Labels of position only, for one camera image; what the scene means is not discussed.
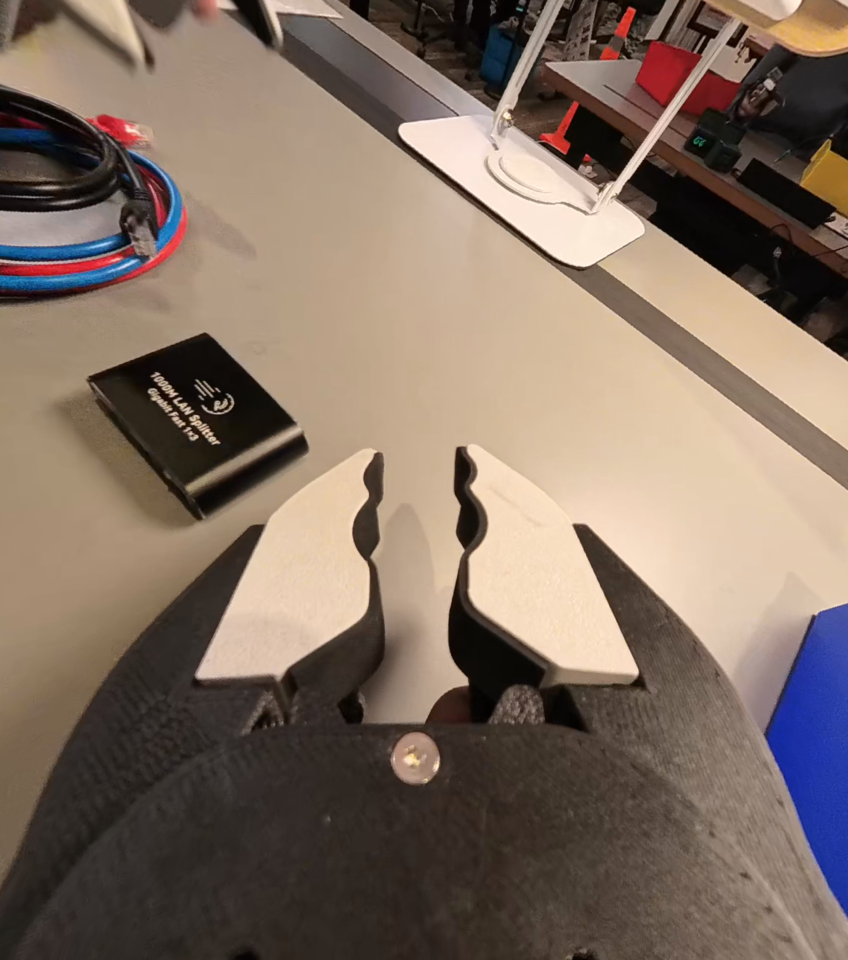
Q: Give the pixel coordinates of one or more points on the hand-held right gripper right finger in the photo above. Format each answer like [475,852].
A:
[544,593]

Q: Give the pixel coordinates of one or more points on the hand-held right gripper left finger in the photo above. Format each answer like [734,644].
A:
[297,593]

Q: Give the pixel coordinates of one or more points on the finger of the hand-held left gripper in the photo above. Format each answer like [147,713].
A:
[109,27]
[259,18]

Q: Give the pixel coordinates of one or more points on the black ethernet adapter hub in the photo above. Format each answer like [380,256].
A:
[199,413]

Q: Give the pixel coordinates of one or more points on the blue plastic bin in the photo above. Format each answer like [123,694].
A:
[844,750]

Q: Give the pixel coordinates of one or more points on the instruction sheet on stand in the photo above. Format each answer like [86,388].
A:
[529,180]

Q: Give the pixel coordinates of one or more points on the orange traffic cone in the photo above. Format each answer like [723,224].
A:
[562,132]

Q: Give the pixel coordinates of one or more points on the red plastic bin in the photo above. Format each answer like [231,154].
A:
[679,75]

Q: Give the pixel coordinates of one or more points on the wooden work table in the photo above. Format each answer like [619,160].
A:
[784,210]

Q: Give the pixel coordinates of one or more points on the black box with green display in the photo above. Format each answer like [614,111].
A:
[717,138]

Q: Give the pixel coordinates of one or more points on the yellow and black boxes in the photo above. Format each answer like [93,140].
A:
[840,177]

